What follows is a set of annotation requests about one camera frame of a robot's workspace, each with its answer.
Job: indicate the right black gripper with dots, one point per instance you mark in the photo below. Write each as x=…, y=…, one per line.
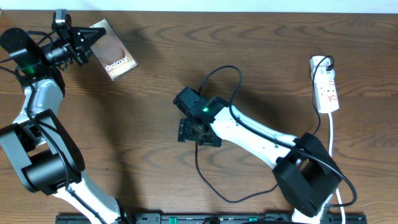
x=185, y=132

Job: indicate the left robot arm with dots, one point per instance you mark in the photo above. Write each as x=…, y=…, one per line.
x=42, y=153

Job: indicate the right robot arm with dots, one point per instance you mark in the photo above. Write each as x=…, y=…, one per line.
x=303, y=169

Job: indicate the white power strip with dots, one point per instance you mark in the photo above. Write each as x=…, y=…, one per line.
x=323, y=77

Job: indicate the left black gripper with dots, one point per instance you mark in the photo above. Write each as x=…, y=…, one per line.
x=77, y=36

